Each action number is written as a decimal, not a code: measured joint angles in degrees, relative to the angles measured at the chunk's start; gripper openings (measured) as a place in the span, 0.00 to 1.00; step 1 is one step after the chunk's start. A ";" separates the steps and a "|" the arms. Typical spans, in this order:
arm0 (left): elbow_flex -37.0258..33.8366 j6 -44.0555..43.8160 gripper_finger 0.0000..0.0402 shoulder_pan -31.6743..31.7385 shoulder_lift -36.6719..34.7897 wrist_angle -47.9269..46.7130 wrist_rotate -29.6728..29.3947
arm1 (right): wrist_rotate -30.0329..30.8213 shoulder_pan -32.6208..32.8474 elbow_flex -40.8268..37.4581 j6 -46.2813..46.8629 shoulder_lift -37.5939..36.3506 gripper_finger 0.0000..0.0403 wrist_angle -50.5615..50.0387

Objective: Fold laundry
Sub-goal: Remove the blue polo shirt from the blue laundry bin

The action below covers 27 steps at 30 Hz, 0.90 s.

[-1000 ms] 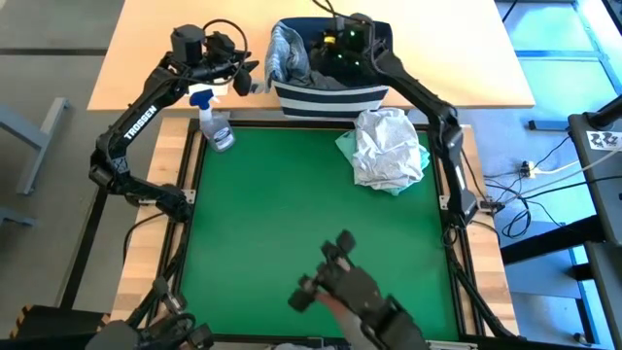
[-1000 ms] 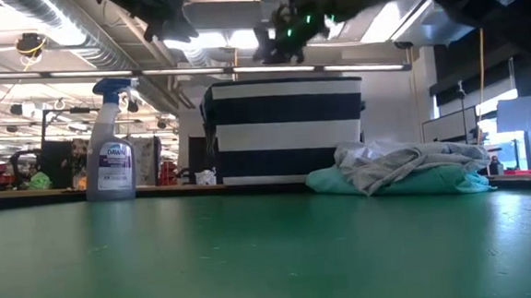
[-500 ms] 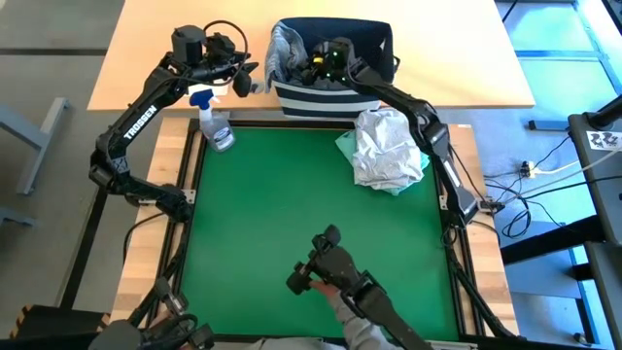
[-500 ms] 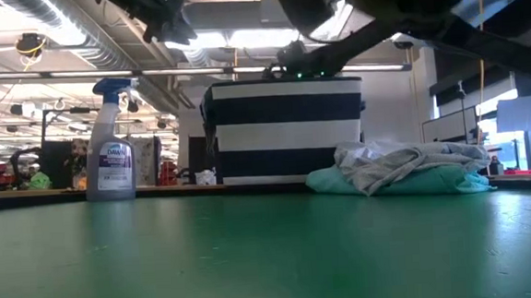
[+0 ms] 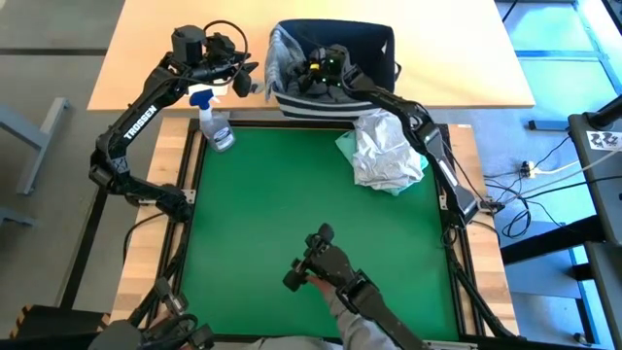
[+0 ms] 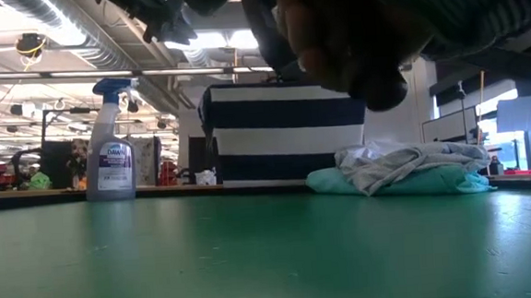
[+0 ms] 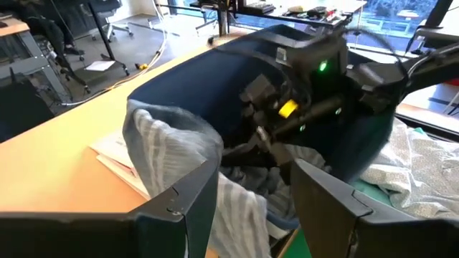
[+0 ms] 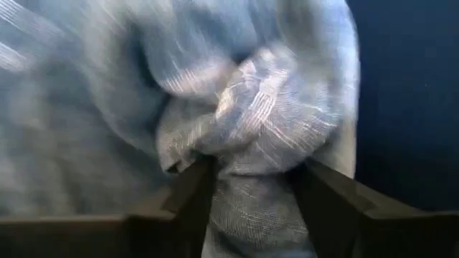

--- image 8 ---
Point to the dark grey striped garment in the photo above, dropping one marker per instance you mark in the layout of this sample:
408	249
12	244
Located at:
179	100

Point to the navy striped laundry basket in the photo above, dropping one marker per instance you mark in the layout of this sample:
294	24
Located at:
409	100

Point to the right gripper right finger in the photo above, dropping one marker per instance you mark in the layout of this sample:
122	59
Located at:
333	208

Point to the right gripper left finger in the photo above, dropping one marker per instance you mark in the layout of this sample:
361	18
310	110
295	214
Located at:
190	208

